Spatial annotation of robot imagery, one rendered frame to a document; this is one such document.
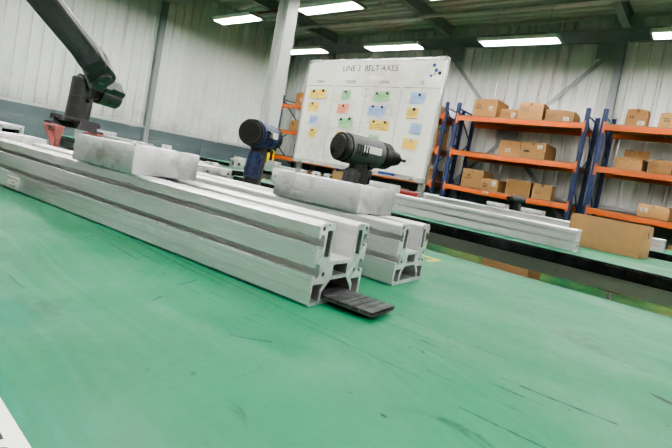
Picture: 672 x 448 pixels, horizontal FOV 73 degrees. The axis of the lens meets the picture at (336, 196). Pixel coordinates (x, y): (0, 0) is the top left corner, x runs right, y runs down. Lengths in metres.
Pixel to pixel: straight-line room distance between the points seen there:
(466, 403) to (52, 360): 0.26
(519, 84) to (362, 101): 8.13
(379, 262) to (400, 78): 3.36
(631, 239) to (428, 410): 2.11
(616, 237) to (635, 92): 8.98
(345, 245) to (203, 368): 0.25
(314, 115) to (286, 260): 3.97
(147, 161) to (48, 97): 11.93
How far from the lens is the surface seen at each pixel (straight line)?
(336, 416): 0.29
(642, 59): 11.45
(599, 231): 2.41
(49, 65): 12.67
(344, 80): 4.29
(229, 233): 0.53
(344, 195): 0.65
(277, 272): 0.49
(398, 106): 3.87
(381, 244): 0.63
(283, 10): 9.82
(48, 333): 0.36
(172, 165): 0.71
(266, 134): 1.01
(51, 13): 1.17
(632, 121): 10.20
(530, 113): 10.54
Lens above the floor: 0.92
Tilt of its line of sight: 3 degrees down
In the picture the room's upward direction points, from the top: 10 degrees clockwise
